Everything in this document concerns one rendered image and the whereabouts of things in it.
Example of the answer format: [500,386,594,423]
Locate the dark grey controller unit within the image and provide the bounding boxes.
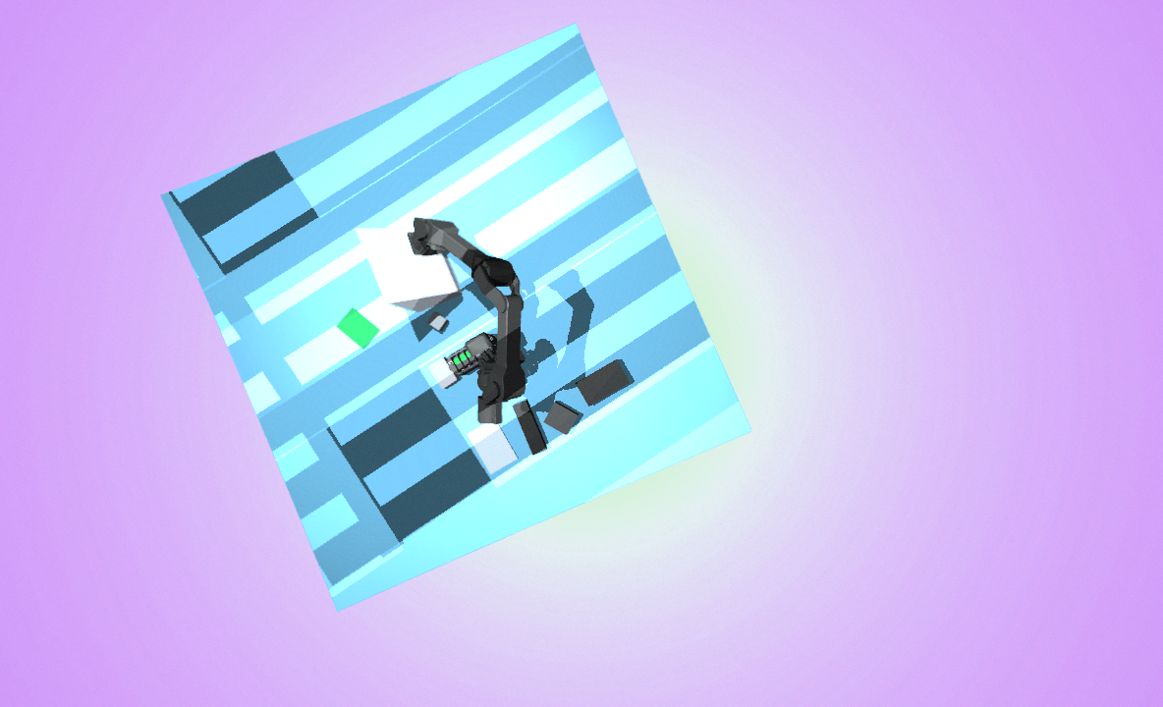
[448,334,497,376]

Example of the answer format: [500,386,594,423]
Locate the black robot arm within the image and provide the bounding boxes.
[407,217,526,424]

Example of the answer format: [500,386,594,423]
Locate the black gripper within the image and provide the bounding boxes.
[465,333,497,374]

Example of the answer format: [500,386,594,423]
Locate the flat green rectangular plate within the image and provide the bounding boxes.
[337,308,380,349]

